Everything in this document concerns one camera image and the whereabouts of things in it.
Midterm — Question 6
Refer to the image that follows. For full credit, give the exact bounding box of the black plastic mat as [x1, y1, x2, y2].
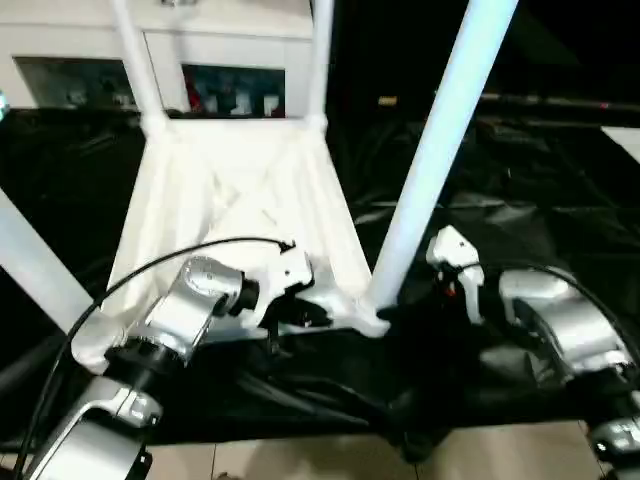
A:
[0, 102, 640, 464]

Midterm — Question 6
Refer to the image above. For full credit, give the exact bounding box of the black flat monitor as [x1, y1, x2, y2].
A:
[478, 91, 640, 115]

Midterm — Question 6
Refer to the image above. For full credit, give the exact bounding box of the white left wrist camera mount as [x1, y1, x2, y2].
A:
[246, 243, 317, 332]

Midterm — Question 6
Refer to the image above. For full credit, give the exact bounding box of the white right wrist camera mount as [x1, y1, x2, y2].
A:
[424, 223, 486, 327]

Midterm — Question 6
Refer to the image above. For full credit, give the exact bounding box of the white glass-door cabinet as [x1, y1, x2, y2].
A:
[0, 0, 332, 120]

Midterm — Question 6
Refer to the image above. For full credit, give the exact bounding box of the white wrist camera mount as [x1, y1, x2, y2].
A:
[246, 243, 317, 332]
[424, 223, 486, 327]

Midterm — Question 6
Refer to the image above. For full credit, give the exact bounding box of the white paper sheet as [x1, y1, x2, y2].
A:
[601, 126, 640, 165]

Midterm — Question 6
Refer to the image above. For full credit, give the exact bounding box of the white plastic table top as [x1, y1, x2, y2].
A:
[69, 115, 395, 375]

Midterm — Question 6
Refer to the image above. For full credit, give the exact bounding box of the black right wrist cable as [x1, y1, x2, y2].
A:
[447, 260, 640, 351]

